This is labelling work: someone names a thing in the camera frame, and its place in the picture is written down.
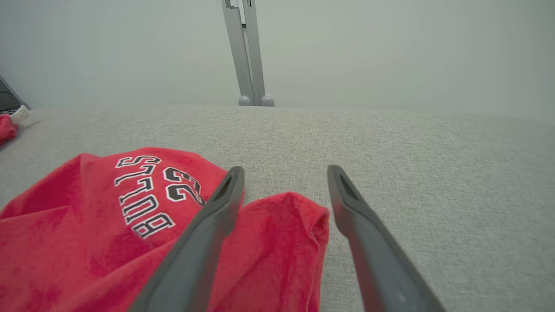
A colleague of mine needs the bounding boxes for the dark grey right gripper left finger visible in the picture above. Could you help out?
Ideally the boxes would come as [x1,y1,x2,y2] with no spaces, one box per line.
[128,166,245,312]

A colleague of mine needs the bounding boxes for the red jersey large black letters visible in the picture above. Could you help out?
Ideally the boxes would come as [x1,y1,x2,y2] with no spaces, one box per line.
[0,105,29,146]

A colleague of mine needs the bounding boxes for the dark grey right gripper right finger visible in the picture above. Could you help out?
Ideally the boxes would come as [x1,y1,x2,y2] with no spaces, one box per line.
[327,165,447,312]

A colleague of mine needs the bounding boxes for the grey partition post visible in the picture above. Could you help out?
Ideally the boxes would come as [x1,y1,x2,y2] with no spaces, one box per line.
[222,0,274,107]

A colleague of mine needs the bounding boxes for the dark panel with grey frame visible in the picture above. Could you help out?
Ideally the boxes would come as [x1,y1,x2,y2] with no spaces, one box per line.
[0,75,31,114]

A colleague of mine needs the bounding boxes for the red jersey small Bulls print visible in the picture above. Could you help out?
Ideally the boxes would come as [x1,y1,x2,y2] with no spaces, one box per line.
[0,147,331,312]

